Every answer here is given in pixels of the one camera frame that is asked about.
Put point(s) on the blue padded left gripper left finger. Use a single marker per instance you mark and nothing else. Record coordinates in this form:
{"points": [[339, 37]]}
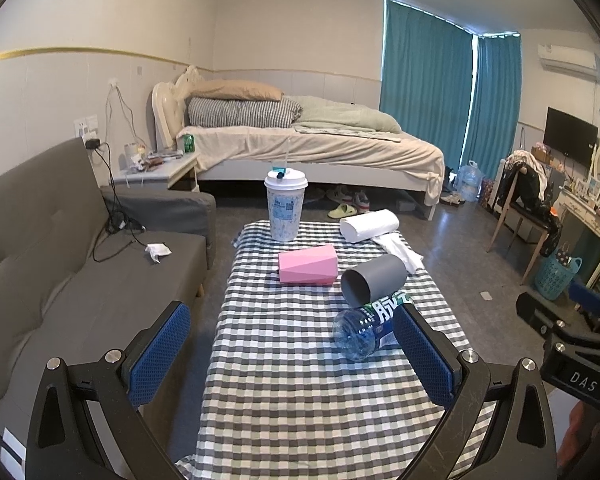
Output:
{"points": [[63, 441]]}

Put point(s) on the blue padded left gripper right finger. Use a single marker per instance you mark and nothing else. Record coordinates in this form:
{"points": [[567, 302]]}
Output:
{"points": [[519, 442]]}

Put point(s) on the blue plastic water bottle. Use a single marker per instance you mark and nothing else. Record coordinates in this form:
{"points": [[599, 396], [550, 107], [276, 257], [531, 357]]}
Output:
{"points": [[359, 332]]}

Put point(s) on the grey plastic cup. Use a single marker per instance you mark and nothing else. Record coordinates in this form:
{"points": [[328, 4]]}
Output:
{"points": [[372, 280]]}

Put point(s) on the pink faceted cup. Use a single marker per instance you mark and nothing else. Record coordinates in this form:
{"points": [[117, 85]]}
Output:
{"points": [[312, 266]]}

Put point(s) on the white drink cup with straw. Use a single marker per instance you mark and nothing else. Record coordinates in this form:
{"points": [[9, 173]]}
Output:
{"points": [[285, 188]]}

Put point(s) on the teal laundry basket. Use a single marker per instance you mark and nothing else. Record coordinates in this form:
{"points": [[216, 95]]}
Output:
{"points": [[553, 277]]}

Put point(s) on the grey sofa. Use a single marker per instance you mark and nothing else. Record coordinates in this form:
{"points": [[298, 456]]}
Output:
{"points": [[75, 279]]}

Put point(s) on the crumpled white tissue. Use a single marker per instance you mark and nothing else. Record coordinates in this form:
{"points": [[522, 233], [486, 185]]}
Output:
{"points": [[157, 251]]}

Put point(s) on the white dresser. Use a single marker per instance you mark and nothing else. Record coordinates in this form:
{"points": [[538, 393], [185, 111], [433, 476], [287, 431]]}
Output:
{"points": [[581, 232]]}

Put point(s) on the wooden chair with clothes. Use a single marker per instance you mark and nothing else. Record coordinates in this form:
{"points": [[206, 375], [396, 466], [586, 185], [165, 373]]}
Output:
{"points": [[524, 189]]}

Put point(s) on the checkered tablecloth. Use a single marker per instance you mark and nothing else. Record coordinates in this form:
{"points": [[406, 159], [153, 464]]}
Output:
{"points": [[281, 402]]}

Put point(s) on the large clear water jug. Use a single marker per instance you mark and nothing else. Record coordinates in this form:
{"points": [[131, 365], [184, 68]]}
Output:
{"points": [[469, 182]]}

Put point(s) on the white cloth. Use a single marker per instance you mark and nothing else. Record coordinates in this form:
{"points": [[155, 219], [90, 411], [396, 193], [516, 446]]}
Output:
{"points": [[395, 245]]}

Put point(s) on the black television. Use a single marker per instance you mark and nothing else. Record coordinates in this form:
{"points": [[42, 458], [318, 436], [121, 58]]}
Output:
{"points": [[571, 136]]}

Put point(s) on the white bedside table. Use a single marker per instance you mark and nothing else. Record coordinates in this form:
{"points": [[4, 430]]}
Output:
{"points": [[161, 177]]}

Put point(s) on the white bed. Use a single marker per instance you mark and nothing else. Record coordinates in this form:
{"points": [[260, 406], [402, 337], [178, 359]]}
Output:
{"points": [[326, 155]]}

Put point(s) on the green can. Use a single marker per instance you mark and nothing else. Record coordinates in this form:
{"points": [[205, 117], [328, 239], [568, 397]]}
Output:
{"points": [[188, 143]]}

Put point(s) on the green slippers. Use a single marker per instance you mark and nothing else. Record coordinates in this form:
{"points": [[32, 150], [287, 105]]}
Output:
{"points": [[342, 211]]}

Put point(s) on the checkered grey pillow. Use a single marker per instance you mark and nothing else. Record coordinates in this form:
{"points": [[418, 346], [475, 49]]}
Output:
{"points": [[210, 113]]}

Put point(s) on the teal curtains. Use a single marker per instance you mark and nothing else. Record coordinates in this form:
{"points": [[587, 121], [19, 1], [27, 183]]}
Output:
{"points": [[458, 91]]}

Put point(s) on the white air conditioner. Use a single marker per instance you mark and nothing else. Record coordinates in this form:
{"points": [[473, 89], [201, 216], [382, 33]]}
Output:
{"points": [[571, 61]]}

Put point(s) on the tan pillow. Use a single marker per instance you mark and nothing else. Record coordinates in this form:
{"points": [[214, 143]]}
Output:
{"points": [[237, 90]]}

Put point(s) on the green blanket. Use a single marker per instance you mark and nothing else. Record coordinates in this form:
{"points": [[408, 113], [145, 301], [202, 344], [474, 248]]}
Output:
{"points": [[321, 113]]}

